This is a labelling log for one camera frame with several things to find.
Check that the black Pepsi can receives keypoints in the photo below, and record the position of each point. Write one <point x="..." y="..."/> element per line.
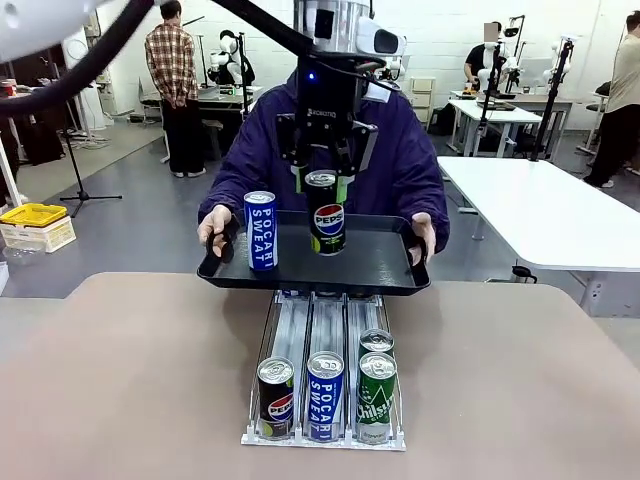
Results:
<point x="327" y="225"/>
<point x="275" y="405"/>

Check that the large white side table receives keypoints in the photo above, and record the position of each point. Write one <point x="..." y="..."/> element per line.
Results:
<point x="525" y="210"/>

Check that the blue Pocari Sweat can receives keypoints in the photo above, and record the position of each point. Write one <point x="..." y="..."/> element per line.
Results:
<point x="261" y="235"/>
<point x="325" y="405"/>

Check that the green Chilsung cider can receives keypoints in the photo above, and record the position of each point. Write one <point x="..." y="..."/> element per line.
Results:
<point x="376" y="341"/>
<point x="376" y="405"/>

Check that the black tripod stand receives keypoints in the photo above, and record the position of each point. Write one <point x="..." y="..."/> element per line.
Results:
<point x="81" y="192"/>
<point x="552" y="105"/>

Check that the white tower air conditioner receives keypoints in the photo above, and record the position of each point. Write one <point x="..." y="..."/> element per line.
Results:
<point x="75" y="50"/>

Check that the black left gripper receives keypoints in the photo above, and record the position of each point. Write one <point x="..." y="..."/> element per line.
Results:
<point x="327" y="100"/>

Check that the person's left forearm navy sleeve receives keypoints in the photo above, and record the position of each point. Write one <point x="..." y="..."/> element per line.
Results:
<point x="435" y="205"/>

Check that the person in navy jacket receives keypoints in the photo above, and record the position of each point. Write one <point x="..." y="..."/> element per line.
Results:
<point x="400" y="165"/>

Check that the person's left hand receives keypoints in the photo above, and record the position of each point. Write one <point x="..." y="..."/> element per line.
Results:
<point x="427" y="232"/>

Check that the person in black shirt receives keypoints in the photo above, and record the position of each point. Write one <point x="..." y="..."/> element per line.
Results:
<point x="475" y="62"/>

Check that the person's right forearm navy sleeve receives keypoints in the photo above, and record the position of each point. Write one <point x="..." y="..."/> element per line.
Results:
<point x="220" y="195"/>

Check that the person's right hand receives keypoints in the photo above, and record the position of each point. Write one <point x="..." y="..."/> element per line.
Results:
<point x="212" y="222"/>

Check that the white desk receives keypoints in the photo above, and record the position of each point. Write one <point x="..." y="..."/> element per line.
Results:
<point x="500" y="112"/>

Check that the white humanoid robot with black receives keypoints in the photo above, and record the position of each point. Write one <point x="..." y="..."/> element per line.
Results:
<point x="227" y="45"/>

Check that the white cardboard box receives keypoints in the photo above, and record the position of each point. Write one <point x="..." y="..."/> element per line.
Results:
<point x="45" y="237"/>

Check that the black plastic serving tray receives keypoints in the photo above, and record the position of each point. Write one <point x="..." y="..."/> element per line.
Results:
<point x="370" y="260"/>

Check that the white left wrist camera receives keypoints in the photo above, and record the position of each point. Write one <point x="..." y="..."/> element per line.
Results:
<point x="385" y="40"/>

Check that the person in plaid shirt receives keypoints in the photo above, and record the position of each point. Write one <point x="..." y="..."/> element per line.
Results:
<point x="172" y="60"/>

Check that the yellow plastic crate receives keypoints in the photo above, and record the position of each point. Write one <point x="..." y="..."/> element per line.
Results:
<point x="35" y="214"/>

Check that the white drawer cabinet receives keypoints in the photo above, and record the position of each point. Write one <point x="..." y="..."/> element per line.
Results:
<point x="422" y="100"/>

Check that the person in beige top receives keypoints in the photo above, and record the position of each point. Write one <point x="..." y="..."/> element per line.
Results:
<point x="625" y="75"/>

